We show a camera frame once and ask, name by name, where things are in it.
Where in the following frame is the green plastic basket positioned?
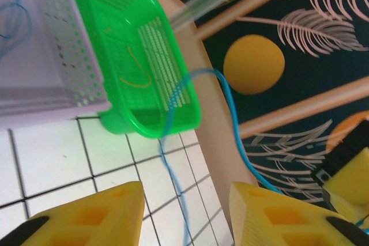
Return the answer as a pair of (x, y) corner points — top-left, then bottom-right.
(70, 0), (202, 139)

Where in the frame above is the thin blue wire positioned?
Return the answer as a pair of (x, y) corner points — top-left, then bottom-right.
(159, 67), (369, 246)
(0, 0), (33, 57)

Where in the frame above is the thin yellow wire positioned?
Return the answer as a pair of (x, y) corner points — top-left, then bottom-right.
(126, 46), (145, 73)
(119, 75), (153, 90)

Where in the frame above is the lavender plastic basket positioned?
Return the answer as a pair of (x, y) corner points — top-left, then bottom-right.
(0, 0), (112, 130)

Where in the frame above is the aluminium frame post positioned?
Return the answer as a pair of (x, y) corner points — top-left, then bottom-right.
(170, 0), (269, 32)

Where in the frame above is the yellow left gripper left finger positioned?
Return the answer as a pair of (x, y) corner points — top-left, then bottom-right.
(0, 181), (145, 246)

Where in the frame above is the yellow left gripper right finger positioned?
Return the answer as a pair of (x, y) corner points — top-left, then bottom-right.
(229, 181), (369, 246)

